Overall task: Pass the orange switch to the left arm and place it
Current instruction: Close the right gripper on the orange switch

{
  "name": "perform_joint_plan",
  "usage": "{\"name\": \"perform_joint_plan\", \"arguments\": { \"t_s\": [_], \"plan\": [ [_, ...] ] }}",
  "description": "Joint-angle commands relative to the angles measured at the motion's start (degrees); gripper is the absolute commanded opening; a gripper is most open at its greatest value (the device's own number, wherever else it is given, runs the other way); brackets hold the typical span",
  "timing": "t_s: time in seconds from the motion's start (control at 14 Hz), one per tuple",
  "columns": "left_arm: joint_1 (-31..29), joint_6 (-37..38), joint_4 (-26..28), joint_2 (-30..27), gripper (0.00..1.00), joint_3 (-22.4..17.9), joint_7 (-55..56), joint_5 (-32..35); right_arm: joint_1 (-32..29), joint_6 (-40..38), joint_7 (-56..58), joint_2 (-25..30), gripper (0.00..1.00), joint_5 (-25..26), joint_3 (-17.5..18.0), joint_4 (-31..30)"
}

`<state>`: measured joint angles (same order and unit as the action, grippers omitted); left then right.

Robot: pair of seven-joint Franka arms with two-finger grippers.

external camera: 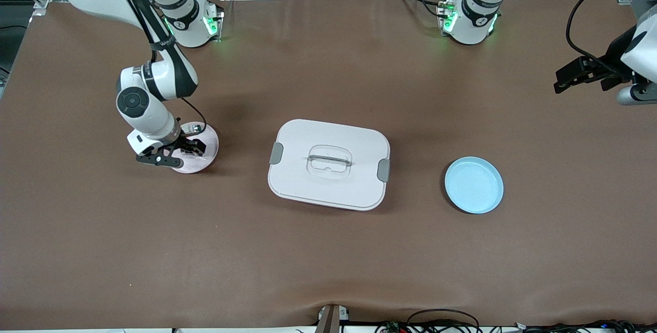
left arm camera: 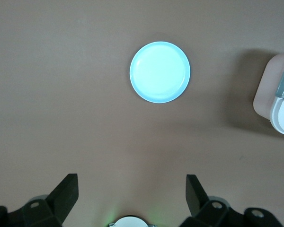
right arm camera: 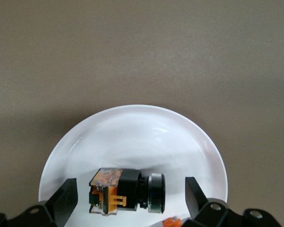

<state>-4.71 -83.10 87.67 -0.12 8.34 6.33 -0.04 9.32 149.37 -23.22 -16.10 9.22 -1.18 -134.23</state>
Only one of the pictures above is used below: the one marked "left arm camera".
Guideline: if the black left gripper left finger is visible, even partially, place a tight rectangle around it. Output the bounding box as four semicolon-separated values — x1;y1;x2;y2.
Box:
0;174;79;227

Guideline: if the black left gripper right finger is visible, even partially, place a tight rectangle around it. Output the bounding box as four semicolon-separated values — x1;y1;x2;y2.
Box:
181;174;282;227

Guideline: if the white lidded storage box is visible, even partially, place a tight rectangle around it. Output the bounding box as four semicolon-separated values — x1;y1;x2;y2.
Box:
253;50;284;138

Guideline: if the light blue round plate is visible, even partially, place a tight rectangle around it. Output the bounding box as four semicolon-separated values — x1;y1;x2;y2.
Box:
129;41;192;104

